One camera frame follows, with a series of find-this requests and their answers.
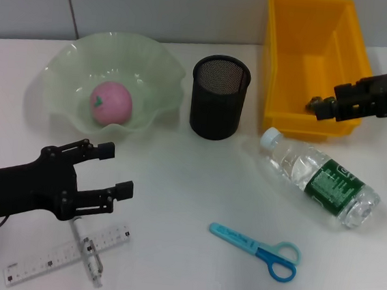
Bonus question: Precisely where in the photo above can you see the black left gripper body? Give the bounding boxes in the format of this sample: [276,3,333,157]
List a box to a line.
[0,140,83,232]

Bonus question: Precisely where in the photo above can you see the green plastic wrapper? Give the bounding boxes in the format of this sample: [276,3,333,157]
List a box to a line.
[305,95,326,115]

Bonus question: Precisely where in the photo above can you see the pink toy peach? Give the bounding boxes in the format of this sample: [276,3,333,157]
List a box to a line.
[87,79,136,127]

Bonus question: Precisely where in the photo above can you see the clear green-label water bottle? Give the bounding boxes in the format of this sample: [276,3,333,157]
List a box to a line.
[252,126,387,232]

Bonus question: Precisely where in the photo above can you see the transparent plastic ruler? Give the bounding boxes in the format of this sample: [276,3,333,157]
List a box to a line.
[3,214,134,290]

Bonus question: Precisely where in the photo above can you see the grey and white pen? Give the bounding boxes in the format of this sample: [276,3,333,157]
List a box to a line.
[63,217,110,290]

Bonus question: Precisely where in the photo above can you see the green glass fruit plate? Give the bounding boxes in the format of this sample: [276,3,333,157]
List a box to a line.
[26,23,190,151]

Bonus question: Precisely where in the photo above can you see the blue scissors with sheath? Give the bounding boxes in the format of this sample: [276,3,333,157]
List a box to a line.
[204,221,306,285]

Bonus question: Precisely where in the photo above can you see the black mesh pen holder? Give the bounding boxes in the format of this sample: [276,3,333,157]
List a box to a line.
[186,51,254,144]

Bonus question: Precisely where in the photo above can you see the yellow plastic bin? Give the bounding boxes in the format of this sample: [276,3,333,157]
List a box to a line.
[254,0,382,147]

